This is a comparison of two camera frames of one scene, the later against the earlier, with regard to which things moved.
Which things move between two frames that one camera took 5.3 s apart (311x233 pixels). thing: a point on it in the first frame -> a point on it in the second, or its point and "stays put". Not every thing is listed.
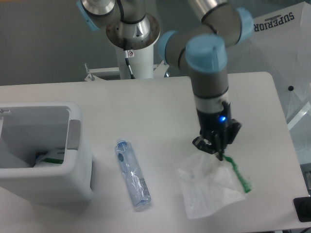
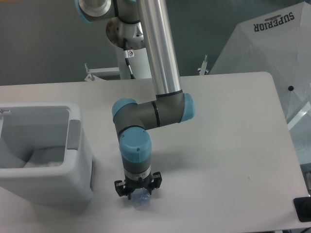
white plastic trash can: x=27 y=128 stays put
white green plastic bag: x=209 y=184 -> x=46 y=157
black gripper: x=218 y=126 -> x=126 y=187
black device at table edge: x=302 y=207 stays put
